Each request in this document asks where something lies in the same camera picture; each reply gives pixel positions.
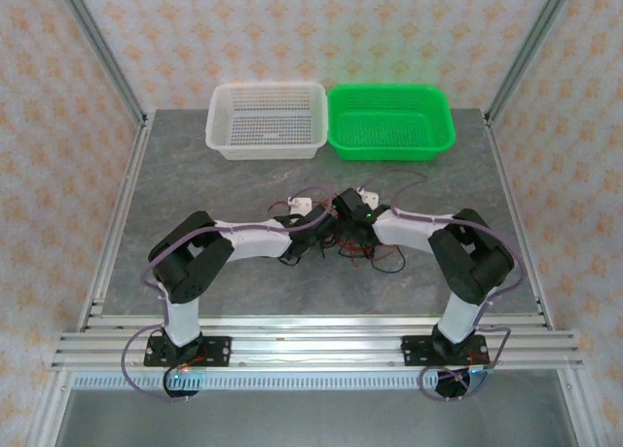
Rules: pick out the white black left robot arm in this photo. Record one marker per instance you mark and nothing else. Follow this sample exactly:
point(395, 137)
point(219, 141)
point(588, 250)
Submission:
point(194, 257)

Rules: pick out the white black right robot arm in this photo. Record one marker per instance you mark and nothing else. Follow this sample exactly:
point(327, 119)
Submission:
point(467, 252)

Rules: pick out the green plastic mesh basket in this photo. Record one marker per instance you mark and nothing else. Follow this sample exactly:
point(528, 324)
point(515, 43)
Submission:
point(389, 123)

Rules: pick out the white plastic mesh basket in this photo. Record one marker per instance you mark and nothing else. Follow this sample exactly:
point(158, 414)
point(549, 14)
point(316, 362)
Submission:
point(265, 121)

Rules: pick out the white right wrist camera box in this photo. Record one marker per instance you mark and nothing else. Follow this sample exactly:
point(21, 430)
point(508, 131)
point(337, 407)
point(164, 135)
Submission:
point(368, 196)

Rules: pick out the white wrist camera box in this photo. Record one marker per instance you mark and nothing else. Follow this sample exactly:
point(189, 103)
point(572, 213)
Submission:
point(368, 196)
point(299, 204)

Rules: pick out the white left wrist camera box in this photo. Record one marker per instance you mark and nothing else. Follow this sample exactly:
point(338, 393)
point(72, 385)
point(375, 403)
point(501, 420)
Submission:
point(299, 204)

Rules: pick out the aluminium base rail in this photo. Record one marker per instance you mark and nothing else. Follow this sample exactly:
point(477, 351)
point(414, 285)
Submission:
point(311, 342)

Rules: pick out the aluminium table side rail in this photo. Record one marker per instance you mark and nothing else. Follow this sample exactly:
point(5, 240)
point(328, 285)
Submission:
point(501, 174)
point(131, 174)

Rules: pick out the aluminium frame post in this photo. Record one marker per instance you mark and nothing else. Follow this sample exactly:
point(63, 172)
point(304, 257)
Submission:
point(530, 43)
point(98, 43)

